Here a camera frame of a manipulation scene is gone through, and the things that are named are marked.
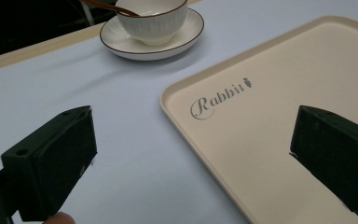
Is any white ribbed cup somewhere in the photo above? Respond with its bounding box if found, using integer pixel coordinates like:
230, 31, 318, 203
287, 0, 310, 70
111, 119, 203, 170
115, 0, 189, 47

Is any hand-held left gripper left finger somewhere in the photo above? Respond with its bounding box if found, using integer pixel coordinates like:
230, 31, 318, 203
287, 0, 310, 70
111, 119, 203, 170
0, 105, 98, 222

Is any brown spoon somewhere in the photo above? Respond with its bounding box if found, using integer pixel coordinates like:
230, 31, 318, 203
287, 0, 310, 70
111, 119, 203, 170
79, 0, 140, 18

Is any beige plastic tray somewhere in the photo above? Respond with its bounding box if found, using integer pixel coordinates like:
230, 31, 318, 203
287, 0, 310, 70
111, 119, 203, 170
159, 15, 358, 224

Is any white saucer with dark rim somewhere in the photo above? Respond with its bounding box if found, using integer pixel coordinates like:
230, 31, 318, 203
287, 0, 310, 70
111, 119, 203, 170
99, 7, 205, 62

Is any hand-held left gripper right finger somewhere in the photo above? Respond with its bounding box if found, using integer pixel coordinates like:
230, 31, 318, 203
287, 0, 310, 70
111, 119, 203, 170
289, 105, 358, 221

